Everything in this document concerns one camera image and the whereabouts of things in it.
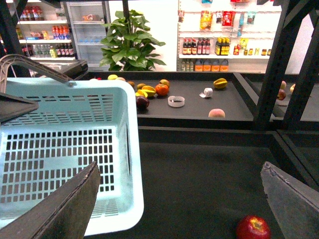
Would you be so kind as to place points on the pale fruit on right tray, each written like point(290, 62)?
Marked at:
point(283, 85)

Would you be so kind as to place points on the light blue plastic basket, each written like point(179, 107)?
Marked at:
point(77, 123)

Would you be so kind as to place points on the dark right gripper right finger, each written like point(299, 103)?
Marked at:
point(294, 204)

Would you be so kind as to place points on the green apple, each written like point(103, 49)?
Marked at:
point(112, 77)

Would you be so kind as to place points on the red apple near front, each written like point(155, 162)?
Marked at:
point(253, 227)

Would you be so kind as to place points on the black display tray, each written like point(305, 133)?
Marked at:
point(236, 103)

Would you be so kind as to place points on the black metal frame post right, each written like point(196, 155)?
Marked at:
point(293, 12)

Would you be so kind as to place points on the right sauce bottle shelf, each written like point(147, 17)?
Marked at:
point(226, 35)

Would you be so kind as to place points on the orange persimmon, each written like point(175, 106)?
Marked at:
point(162, 90)

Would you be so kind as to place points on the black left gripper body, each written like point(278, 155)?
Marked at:
point(12, 107)

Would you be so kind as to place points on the yellow starfruit far right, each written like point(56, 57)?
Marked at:
point(220, 83)

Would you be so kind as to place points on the black metal frame post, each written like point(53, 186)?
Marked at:
point(293, 12)
point(8, 25)

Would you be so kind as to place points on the yellow starfruit centre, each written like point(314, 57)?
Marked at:
point(146, 91)

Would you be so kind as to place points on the pale peach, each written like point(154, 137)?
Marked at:
point(216, 113)

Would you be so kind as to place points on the small mango behind persimmon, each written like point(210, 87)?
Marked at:
point(164, 82)

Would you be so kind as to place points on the black metal frame post left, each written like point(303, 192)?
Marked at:
point(8, 25)

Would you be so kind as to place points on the left drinks shelf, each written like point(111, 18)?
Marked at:
point(42, 28)

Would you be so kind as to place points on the dark purple plum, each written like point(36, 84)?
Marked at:
point(142, 102)

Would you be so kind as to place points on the small brown fruit by starfruit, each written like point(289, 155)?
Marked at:
point(140, 86)

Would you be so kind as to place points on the yellow starfruit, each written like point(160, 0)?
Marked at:
point(146, 91)
point(220, 83)

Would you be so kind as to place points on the pale tan melon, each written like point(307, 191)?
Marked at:
point(121, 79)

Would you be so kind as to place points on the red fruit on right tray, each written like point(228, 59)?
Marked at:
point(281, 94)

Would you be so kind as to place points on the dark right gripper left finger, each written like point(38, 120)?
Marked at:
point(64, 214)

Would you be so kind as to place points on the glass door refrigerator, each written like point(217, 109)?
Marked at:
point(86, 19)

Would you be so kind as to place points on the green potted plant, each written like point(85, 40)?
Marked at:
point(128, 45)

